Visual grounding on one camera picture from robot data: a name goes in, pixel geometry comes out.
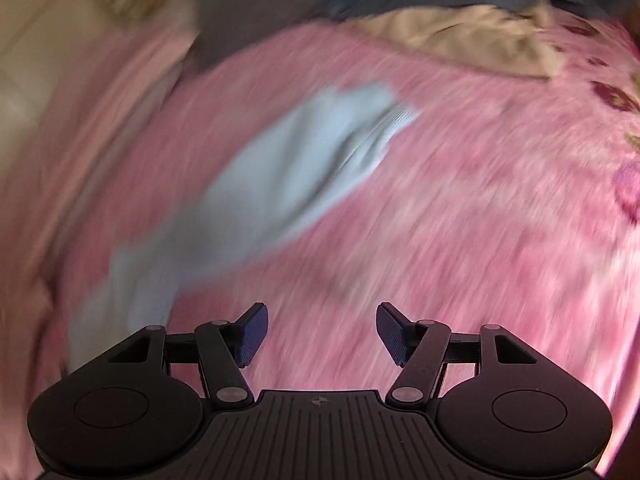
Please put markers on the grey pillow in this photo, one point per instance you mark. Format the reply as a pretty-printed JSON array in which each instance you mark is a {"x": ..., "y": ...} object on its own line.
[{"x": 255, "y": 10}]

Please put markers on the light blue sweater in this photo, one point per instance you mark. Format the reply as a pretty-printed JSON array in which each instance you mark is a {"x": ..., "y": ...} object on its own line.
[{"x": 280, "y": 170}]

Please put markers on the pink plush pillow towel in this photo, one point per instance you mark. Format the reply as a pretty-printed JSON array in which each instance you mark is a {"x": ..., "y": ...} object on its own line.
[{"x": 95, "y": 140}]

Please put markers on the cream garment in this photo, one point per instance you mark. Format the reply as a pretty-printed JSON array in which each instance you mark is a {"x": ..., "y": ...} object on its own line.
[{"x": 465, "y": 40}]

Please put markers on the pink floral blanket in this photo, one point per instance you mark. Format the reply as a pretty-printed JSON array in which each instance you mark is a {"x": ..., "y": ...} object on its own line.
[{"x": 450, "y": 220}]

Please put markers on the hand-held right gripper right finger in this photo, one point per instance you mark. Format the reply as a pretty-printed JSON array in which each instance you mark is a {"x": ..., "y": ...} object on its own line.
[{"x": 392, "y": 336}]

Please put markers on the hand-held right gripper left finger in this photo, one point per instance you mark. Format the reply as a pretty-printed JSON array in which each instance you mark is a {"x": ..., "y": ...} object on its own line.
[{"x": 252, "y": 336}]

